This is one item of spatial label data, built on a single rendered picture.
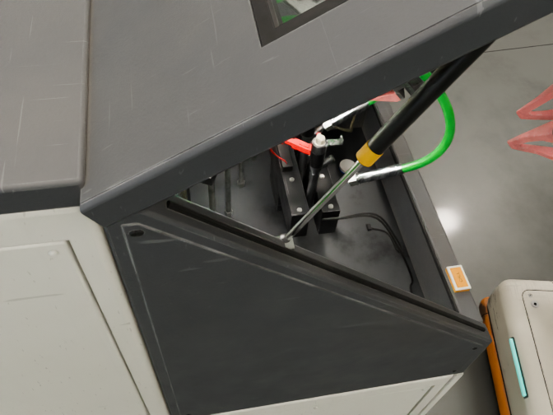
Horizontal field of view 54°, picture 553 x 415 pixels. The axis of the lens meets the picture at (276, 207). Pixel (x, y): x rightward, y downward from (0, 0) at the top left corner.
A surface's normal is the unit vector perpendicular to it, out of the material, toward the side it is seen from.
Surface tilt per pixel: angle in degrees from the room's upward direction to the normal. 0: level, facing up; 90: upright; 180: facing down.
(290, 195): 0
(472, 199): 0
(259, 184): 0
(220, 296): 90
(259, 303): 90
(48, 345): 90
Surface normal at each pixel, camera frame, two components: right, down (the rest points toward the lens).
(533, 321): 0.05, -0.59
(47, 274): 0.18, 0.80
